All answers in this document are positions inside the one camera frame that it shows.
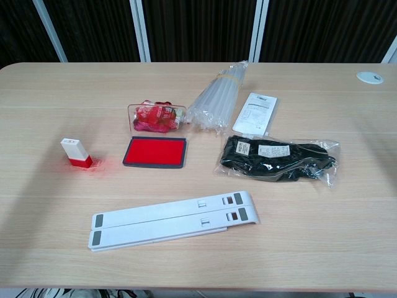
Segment white round cable grommet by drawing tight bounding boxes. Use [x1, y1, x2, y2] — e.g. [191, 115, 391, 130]
[355, 71, 385, 84]

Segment red ink pad clear lid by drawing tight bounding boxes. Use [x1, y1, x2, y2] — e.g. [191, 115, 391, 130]
[122, 104, 189, 170]

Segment white and red stamp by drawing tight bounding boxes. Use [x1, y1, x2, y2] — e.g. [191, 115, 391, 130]
[60, 137, 94, 169]

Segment white partition post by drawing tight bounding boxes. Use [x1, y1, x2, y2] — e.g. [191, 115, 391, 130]
[248, 0, 269, 63]
[129, 0, 152, 62]
[32, 0, 68, 63]
[380, 40, 397, 65]

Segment white printed flat packet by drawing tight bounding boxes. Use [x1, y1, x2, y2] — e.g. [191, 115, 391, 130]
[232, 92, 279, 137]

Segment black gloves in plastic bag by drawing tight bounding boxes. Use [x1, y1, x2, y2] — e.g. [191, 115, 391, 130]
[213, 135, 341, 189]

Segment tangled floor cables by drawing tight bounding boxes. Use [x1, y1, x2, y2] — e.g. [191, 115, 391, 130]
[18, 288, 103, 298]

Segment white folding laptop stand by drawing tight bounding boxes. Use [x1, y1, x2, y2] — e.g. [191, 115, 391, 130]
[88, 190, 261, 251]

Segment red snack pouch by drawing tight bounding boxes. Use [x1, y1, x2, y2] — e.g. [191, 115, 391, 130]
[132, 99, 187, 133]

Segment bag of clear glue sticks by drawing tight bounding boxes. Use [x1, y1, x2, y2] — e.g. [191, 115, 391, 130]
[187, 60, 251, 137]

